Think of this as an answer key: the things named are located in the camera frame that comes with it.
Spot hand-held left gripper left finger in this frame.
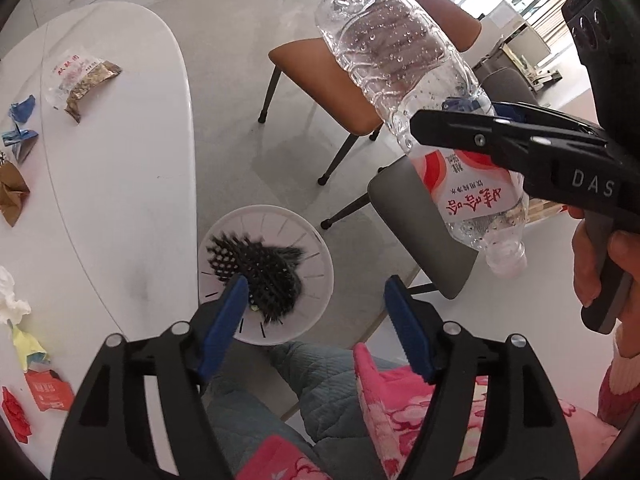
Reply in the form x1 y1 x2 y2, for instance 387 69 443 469
49 275 250 480

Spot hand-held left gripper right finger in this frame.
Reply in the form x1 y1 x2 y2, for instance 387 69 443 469
384 275 583 480

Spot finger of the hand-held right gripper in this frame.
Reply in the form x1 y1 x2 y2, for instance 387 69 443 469
410 109 607 182
442 98 598 131

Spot clear plastic water bottle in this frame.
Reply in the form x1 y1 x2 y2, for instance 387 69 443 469
314 0 530 277

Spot white plastic waste bin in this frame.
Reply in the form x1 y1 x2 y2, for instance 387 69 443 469
197 205 335 346

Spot orange red packet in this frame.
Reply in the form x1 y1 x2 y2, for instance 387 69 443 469
25 369 75 412

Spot yellow wrapper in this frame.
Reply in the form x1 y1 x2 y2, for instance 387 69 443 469
11 325 51 373

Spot white tissue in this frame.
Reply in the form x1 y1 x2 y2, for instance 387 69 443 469
0 266 32 326

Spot red wrapper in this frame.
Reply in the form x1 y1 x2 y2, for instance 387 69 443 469
1 386 32 443

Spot brown paper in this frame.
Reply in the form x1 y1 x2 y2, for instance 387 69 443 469
0 162 31 228

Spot clear snack packet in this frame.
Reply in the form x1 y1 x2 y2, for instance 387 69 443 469
47 52 108 111

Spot person's right forearm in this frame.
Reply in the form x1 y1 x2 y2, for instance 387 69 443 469
597 335 640 431

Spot person's right hand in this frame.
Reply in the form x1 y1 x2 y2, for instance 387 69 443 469
571 217 640 356

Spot black mesh net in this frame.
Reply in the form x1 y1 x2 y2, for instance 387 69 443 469
206 232 306 323

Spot person's blue quilted pants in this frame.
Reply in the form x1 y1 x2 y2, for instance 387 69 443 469
202 341 416 480

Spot person's pink floral jacket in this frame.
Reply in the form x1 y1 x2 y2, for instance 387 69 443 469
235 342 618 480

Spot grey chair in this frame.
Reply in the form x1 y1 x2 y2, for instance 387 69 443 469
320 66 542 302

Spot orange chair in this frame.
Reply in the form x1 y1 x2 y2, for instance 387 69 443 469
260 0 483 183

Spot blue and silver wrapper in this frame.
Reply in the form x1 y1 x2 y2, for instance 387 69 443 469
0 127 40 163

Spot dark blue wrapper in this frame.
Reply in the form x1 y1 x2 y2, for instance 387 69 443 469
9 95 38 123

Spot wooden slat frame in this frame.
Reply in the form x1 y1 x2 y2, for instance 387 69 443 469
520 197 568 231

